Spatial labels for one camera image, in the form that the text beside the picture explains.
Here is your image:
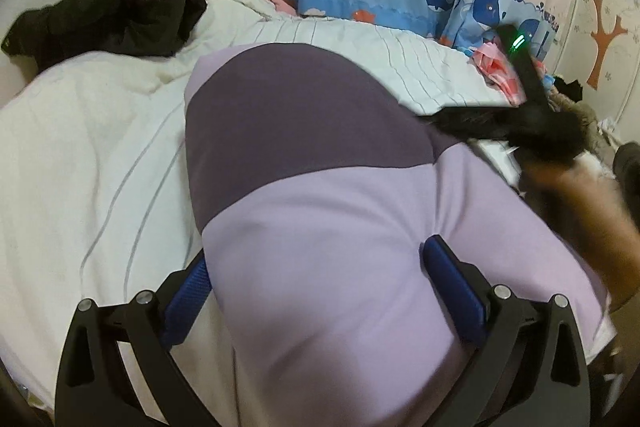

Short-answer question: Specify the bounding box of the lilac and purple jacket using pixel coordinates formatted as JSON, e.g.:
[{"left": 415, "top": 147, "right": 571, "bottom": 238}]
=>
[{"left": 186, "top": 43, "right": 606, "bottom": 426}]

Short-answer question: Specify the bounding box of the person's right hand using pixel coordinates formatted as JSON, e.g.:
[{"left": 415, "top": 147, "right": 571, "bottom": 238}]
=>
[{"left": 522, "top": 159, "right": 639, "bottom": 309}]

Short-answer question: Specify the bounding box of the olive khaki garment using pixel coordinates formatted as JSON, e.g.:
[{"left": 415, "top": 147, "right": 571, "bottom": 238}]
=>
[{"left": 548, "top": 92, "right": 602, "bottom": 152}]

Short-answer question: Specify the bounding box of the small black garment by wardrobe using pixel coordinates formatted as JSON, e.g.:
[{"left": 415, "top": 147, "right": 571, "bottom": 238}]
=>
[{"left": 554, "top": 76, "right": 584, "bottom": 103}]

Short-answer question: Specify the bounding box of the pink checkered plastic bag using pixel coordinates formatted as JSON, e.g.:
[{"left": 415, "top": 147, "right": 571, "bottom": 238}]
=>
[{"left": 469, "top": 42, "right": 526, "bottom": 106}]

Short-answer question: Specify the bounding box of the white wardrobe with tree decal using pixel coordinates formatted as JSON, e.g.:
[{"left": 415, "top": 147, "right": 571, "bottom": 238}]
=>
[{"left": 555, "top": 0, "right": 639, "bottom": 142}]

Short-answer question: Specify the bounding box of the white striped duvet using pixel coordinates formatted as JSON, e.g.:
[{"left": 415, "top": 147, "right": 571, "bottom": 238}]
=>
[{"left": 1, "top": 0, "right": 503, "bottom": 410}]

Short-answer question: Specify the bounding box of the pink pillow at headboard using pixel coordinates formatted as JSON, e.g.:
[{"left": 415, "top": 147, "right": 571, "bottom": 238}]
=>
[{"left": 268, "top": 0, "right": 297, "bottom": 16}]

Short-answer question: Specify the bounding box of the black garment on bed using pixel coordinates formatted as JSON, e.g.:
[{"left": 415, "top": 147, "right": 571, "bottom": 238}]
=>
[{"left": 1, "top": 0, "right": 207, "bottom": 72}]

